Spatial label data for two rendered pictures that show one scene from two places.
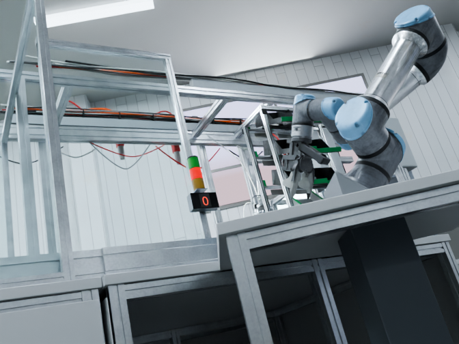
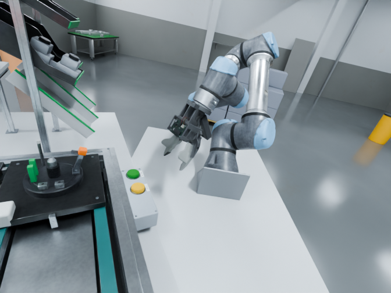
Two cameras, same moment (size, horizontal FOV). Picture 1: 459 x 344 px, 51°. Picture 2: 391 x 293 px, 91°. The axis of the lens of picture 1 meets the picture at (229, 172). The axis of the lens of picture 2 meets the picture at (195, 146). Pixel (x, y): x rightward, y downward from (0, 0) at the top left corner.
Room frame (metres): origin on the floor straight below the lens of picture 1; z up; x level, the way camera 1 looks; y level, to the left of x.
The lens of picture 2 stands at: (1.54, 0.31, 1.41)
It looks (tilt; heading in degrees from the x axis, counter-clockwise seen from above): 30 degrees down; 270
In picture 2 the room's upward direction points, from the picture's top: 13 degrees clockwise
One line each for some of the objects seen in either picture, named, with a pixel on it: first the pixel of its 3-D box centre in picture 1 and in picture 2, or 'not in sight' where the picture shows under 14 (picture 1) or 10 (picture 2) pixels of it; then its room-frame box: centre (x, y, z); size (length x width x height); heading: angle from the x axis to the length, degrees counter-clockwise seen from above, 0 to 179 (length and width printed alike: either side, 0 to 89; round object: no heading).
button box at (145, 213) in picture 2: not in sight; (137, 195); (1.69, -0.13, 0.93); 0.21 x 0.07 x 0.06; 124
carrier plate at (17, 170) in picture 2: not in sight; (56, 182); (1.91, -0.08, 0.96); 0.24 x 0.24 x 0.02; 34
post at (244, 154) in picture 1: (259, 204); not in sight; (3.26, -0.15, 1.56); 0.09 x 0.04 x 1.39; 124
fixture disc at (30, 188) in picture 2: not in sight; (55, 177); (1.91, -0.08, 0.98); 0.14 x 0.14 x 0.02
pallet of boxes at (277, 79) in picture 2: not in sight; (243, 99); (0.88, -3.25, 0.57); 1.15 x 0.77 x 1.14; 168
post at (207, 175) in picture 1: (214, 206); not in sight; (3.07, 0.15, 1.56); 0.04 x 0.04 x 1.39; 34
